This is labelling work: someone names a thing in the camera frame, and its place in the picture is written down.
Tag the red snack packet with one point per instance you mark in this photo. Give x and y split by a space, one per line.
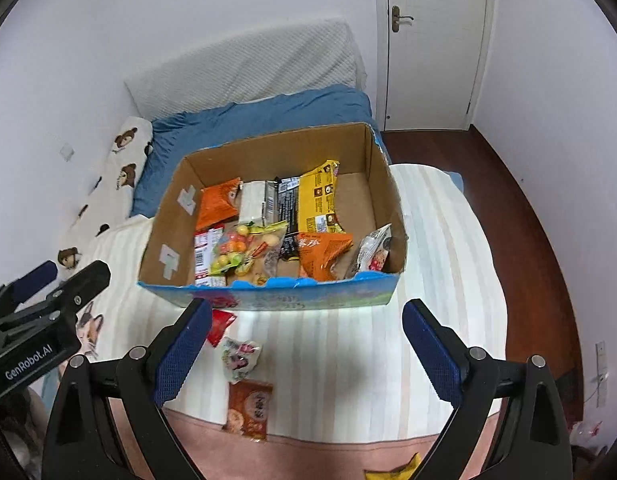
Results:
221 321

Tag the bear print bolster pillow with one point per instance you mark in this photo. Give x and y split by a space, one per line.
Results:
109 202

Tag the grey padded headboard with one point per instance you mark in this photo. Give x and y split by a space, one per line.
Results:
251 66

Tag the blue pillow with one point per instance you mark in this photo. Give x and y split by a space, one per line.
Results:
180 134

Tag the white door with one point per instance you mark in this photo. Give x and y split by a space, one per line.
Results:
433 68

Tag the orange snack bag rear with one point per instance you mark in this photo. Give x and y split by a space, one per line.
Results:
218 204

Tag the yellow egg biscuit bag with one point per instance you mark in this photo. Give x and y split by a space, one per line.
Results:
260 262

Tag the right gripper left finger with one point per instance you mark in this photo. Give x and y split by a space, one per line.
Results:
82 441

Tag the white grey snack bag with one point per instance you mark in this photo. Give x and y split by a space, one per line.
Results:
372 252

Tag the orange snack bag front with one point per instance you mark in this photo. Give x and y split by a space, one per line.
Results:
319 252

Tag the small yellow packet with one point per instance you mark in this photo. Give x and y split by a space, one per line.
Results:
404 472

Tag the orange snack bag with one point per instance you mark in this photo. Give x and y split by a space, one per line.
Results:
319 252
218 204

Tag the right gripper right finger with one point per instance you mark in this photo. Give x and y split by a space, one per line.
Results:
531 442

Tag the black striped snack pack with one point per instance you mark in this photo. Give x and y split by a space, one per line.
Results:
281 201

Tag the brown biscuit packet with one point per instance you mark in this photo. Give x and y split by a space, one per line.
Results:
248 409

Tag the white cartoon snack packet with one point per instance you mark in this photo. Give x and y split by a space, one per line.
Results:
239 358

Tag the metal door handle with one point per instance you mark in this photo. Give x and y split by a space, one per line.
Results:
398 18

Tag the yellow snack bag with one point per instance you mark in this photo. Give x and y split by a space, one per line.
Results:
316 202

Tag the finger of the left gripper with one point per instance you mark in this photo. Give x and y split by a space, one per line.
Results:
72 295
23 289

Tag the red white snack pack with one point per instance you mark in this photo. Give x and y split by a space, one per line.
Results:
204 246

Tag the white snack box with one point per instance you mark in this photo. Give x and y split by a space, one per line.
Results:
252 203

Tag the colourful candy ball bag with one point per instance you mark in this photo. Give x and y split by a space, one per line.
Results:
230 250

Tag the cardboard snack box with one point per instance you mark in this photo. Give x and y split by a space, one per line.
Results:
366 198

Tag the striped cat print blanket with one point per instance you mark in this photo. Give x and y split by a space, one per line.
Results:
349 394

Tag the wall socket plate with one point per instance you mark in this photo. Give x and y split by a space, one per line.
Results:
67 152

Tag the wall outlet with plug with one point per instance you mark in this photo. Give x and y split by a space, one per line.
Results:
602 375

